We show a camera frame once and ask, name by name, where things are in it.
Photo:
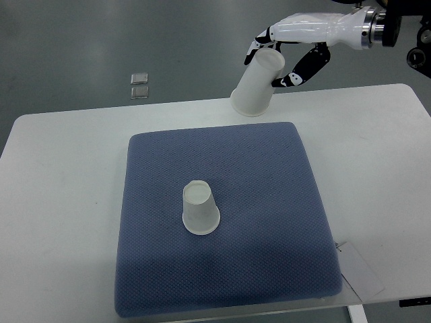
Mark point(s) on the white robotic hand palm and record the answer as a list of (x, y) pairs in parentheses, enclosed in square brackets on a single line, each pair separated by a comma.
[(331, 28)]

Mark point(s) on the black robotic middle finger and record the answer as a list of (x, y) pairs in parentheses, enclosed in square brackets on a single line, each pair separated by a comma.
[(264, 39)]

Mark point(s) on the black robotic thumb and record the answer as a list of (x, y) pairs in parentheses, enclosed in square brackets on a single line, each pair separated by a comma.
[(306, 68)]

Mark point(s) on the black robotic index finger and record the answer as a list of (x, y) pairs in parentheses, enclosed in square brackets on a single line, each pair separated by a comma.
[(254, 47)]

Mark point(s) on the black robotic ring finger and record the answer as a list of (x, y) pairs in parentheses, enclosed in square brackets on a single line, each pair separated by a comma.
[(277, 46)]

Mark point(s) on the white paper cup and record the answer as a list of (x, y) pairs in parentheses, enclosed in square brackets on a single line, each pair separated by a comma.
[(252, 95), (201, 215)]

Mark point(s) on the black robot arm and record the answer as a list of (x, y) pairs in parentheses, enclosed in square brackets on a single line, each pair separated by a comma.
[(386, 26)]

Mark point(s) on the upper metal floor plate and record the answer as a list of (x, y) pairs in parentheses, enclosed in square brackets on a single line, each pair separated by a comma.
[(139, 78)]

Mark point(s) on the blue textured cushion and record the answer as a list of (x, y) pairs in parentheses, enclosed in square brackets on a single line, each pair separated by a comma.
[(273, 242)]

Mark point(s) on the white table leg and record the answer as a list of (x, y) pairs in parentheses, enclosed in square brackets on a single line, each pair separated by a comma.
[(357, 314)]

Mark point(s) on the black table control panel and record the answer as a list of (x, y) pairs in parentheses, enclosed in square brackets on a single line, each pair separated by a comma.
[(421, 301)]

